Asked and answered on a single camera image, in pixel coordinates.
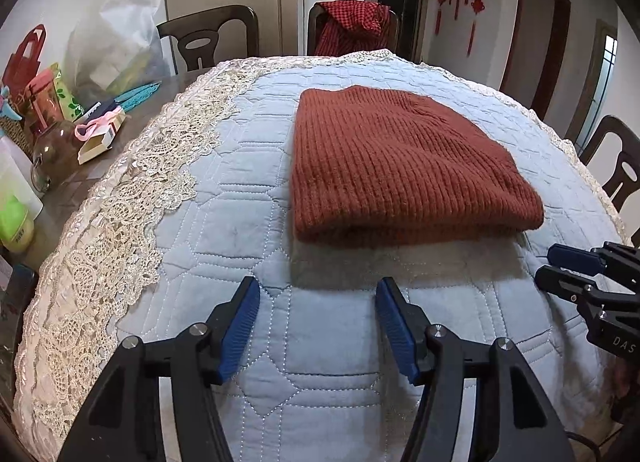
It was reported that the dark wooden chair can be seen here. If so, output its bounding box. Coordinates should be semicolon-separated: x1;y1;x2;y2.
306;0;401;63
156;4;260;77
577;114;640;213

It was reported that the red gift bag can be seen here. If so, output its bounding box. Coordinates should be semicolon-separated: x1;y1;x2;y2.
2;26;48;98

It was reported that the small cream cardboard box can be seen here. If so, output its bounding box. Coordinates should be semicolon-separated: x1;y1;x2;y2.
77;126;117;165

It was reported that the green-lidded bottle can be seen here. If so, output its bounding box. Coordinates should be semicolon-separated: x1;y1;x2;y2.
0;194;36;252

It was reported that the blue quilted lace-edged cloth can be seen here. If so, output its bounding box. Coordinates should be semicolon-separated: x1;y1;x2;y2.
12;48;628;462

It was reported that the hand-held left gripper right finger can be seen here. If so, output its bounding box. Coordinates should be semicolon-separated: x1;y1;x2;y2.
375;276;571;462

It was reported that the red checkered garment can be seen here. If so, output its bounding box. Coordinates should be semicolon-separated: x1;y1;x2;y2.
315;0;393;57

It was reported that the round glass jar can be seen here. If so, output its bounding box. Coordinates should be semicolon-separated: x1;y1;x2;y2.
31;119;83;191

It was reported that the translucent plastic bag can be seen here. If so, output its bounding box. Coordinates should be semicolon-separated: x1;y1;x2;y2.
65;0;168;98

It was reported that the light blue quilted blanket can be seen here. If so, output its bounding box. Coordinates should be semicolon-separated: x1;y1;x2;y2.
115;59;621;462

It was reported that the brown wooden door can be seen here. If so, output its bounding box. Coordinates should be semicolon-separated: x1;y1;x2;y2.
499;0;572;110

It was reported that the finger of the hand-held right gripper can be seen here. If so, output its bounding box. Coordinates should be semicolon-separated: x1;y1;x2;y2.
547;243;616;276
535;264;601;303

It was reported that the rust knit sweater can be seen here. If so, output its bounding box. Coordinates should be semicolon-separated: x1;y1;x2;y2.
291;84;545;248

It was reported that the white plastic container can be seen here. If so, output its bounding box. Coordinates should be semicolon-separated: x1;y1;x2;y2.
0;147;45;223

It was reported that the leopard print pouch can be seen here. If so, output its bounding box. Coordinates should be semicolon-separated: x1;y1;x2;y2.
0;114;33;153

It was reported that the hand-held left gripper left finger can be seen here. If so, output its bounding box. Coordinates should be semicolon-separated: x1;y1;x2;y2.
57;276;262;462

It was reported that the green leaf-print bag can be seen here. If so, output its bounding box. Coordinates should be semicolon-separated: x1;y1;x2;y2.
50;62;86;123

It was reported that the brown door with window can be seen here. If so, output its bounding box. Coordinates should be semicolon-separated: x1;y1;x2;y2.
565;19;619;143

